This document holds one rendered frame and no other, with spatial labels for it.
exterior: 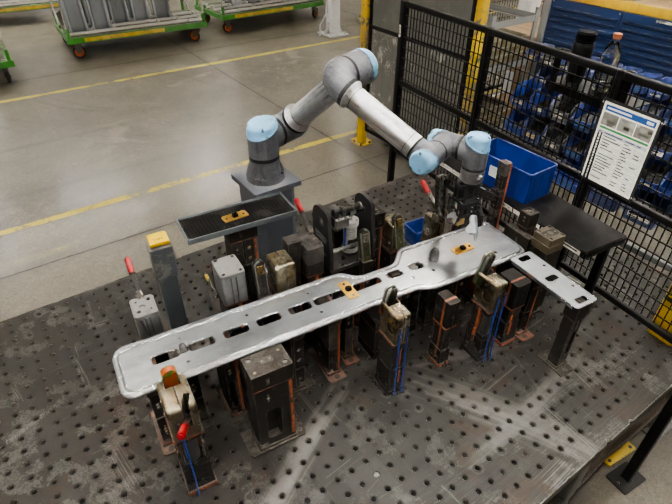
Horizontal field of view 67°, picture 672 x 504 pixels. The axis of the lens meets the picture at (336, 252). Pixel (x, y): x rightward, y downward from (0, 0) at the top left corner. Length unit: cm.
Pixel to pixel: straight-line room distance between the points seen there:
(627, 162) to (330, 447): 137
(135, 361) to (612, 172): 168
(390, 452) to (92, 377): 101
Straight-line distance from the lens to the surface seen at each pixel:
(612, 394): 197
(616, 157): 206
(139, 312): 157
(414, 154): 154
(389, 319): 153
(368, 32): 460
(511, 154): 232
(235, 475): 160
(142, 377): 147
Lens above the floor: 207
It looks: 37 degrees down
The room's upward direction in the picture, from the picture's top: 1 degrees clockwise
